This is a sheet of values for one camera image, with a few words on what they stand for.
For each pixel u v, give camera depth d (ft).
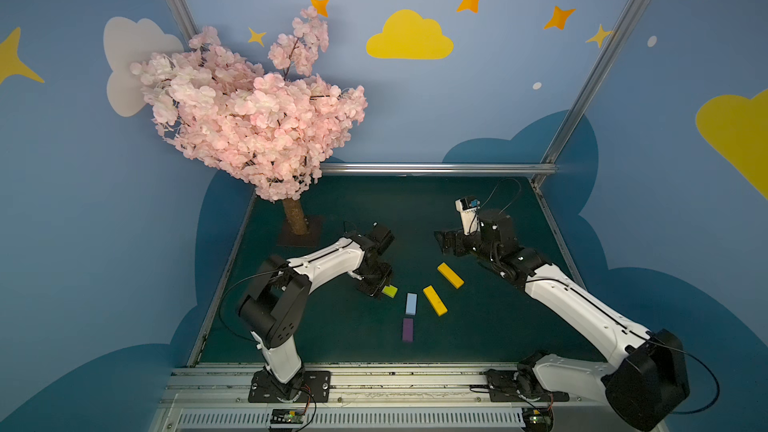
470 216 2.34
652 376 1.30
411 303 2.90
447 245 2.39
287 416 2.35
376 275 2.47
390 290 2.94
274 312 1.52
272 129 2.05
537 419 2.40
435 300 2.91
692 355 1.28
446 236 2.36
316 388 2.45
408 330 2.74
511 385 2.44
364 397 2.41
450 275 3.08
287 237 3.32
